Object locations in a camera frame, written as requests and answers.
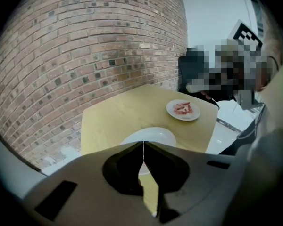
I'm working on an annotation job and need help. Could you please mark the black office chair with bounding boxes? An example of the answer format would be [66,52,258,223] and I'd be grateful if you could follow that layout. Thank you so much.
[178,47,220,108]

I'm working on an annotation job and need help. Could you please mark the small white plate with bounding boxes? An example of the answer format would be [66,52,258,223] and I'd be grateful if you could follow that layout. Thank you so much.
[166,99,201,121]

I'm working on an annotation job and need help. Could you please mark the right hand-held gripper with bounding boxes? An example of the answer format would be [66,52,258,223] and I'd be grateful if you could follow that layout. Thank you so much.
[227,19,266,112]

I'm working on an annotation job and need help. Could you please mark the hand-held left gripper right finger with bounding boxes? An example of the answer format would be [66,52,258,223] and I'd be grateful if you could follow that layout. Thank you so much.
[144,141,191,224]

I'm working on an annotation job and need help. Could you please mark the large white plate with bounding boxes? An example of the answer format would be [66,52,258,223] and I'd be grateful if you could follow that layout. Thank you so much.
[119,127,177,176]

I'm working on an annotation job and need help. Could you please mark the black cable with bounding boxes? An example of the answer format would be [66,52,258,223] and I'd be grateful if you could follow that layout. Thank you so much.
[236,104,267,140]

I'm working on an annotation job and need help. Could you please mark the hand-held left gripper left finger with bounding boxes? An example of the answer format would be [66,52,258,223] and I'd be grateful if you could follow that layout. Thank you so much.
[102,141,145,198]

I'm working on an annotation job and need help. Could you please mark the pile of pink shrimp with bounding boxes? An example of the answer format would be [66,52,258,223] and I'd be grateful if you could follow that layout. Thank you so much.
[172,102,194,115]

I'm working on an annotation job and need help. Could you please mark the person's grey shirt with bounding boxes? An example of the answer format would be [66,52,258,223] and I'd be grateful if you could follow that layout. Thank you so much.
[246,20,283,197]

